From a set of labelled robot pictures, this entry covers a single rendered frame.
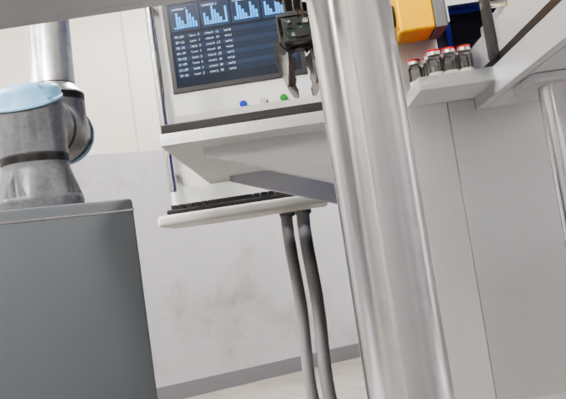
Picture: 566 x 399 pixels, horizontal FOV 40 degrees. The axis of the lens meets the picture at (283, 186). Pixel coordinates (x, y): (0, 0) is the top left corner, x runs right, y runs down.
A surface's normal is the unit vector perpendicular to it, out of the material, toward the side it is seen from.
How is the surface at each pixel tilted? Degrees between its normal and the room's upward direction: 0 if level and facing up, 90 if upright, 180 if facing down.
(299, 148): 90
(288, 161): 90
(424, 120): 90
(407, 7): 90
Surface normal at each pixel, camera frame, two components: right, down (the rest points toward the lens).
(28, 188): 0.04, -0.39
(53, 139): 0.77, -0.17
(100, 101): 0.48, -0.15
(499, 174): -0.02, -0.08
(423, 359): 0.26, -0.12
